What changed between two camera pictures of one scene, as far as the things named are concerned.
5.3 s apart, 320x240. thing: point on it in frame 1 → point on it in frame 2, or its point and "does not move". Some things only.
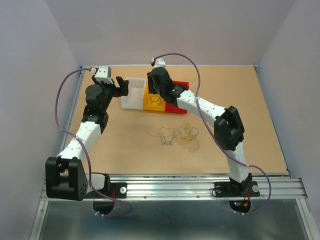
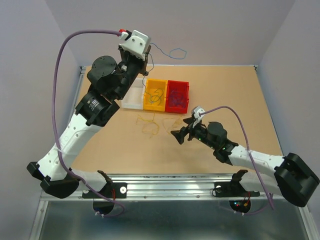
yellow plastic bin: x=152 y=101 does not move
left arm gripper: x=122 y=90 → x=143 y=64
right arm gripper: x=152 y=89 → x=180 y=134
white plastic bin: x=134 y=100 does not move
